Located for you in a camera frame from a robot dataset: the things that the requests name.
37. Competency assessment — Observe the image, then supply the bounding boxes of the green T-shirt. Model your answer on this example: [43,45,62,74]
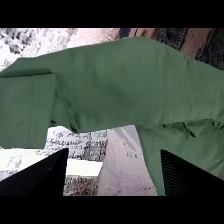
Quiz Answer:
[0,36,224,197]

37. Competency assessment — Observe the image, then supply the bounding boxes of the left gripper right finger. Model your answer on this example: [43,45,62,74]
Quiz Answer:
[160,149,224,197]

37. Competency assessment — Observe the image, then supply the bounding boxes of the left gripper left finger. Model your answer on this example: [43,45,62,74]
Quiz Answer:
[0,147,70,197]

